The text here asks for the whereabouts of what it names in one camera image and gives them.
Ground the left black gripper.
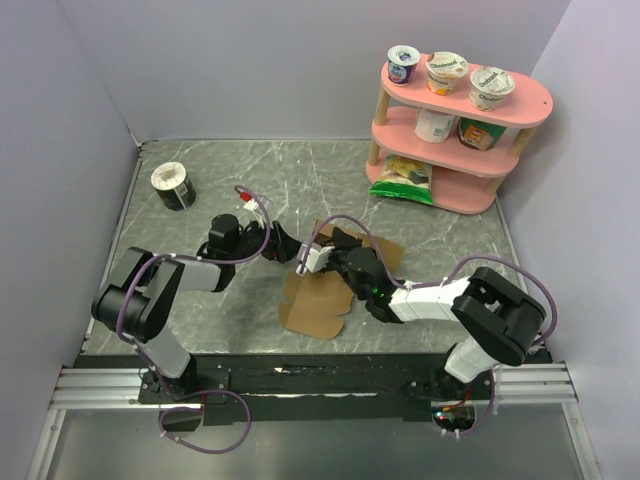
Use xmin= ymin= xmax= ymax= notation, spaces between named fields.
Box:
xmin=229 ymin=213 xmax=305 ymax=263

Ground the brown cardboard box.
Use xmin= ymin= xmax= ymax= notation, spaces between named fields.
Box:
xmin=279 ymin=223 xmax=404 ymax=340

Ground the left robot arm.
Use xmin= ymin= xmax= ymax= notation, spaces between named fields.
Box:
xmin=91 ymin=214 xmax=301 ymax=402

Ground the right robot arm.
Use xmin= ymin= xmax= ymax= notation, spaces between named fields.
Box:
xmin=299 ymin=227 xmax=546 ymax=401

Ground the green snack bag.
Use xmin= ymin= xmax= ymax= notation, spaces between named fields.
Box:
xmin=369 ymin=155 xmax=434 ymax=205

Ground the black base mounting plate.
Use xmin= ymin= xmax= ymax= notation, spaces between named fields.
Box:
xmin=137 ymin=352 xmax=551 ymax=431

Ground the black white yogurt cup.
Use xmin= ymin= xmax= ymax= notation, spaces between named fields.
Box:
xmin=150 ymin=161 xmax=197 ymax=211

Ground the white cup middle shelf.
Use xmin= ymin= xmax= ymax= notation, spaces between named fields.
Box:
xmin=414 ymin=108 xmax=457 ymax=143

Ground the pink three-tier shelf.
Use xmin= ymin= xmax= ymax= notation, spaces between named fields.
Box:
xmin=366 ymin=55 xmax=553 ymax=215

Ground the green package middle shelf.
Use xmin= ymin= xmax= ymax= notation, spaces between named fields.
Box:
xmin=457 ymin=117 xmax=506 ymax=151

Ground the blue white yogurt cup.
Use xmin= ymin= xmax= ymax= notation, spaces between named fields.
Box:
xmin=387 ymin=45 xmax=421 ymax=85

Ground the orange Chobani yogurt cup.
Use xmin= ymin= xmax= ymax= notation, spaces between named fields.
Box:
xmin=426 ymin=51 xmax=469 ymax=96

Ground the white Chobani yogurt cup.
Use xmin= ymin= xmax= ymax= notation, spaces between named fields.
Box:
xmin=469 ymin=66 xmax=516 ymax=111

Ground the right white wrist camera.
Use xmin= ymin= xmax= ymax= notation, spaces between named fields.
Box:
xmin=295 ymin=243 xmax=334 ymax=276

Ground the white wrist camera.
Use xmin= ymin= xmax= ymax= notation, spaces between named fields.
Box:
xmin=240 ymin=192 xmax=270 ymax=226
xmin=295 ymin=243 xmax=334 ymax=276

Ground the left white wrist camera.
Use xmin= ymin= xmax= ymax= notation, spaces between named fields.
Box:
xmin=240 ymin=192 xmax=270 ymax=226

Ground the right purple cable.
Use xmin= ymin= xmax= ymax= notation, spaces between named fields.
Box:
xmin=299 ymin=214 xmax=557 ymax=437

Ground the purple cable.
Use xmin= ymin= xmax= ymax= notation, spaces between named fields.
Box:
xmin=114 ymin=184 xmax=274 ymax=455
xmin=299 ymin=214 xmax=557 ymax=437

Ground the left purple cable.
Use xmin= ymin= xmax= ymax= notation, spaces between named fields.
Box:
xmin=114 ymin=184 xmax=274 ymax=455

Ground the aluminium frame rail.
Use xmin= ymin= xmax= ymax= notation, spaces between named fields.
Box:
xmin=27 ymin=363 xmax=578 ymax=479

